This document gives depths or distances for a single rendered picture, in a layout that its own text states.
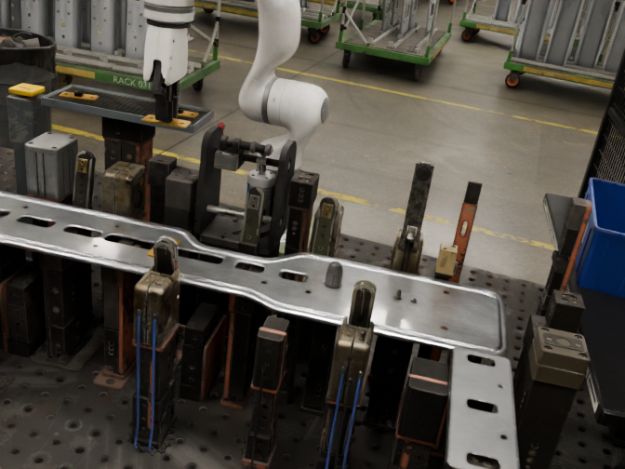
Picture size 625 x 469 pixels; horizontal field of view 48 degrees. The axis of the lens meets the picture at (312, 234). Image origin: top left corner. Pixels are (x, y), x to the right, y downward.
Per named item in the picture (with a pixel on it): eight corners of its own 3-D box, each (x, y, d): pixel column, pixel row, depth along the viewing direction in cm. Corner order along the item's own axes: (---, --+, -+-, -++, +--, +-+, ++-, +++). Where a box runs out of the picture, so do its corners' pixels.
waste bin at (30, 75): (-51, 163, 402) (-66, 34, 370) (12, 138, 449) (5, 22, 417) (22, 182, 391) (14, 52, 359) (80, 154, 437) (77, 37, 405)
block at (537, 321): (494, 475, 135) (535, 348, 121) (493, 434, 145) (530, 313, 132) (510, 479, 134) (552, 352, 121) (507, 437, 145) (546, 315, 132)
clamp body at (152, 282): (116, 448, 129) (116, 288, 114) (144, 406, 140) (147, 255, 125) (164, 460, 128) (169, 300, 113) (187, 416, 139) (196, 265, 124)
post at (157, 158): (144, 314, 169) (147, 158, 151) (152, 303, 173) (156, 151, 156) (164, 317, 168) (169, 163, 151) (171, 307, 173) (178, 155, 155)
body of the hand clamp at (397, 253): (366, 380, 156) (393, 241, 141) (370, 362, 162) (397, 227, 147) (392, 386, 156) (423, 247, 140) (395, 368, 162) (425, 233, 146)
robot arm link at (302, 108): (268, 154, 193) (270, 70, 181) (330, 167, 188) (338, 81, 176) (248, 170, 183) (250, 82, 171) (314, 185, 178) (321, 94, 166)
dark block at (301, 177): (271, 344, 164) (290, 179, 145) (278, 328, 170) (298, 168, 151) (291, 349, 163) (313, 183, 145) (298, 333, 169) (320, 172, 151)
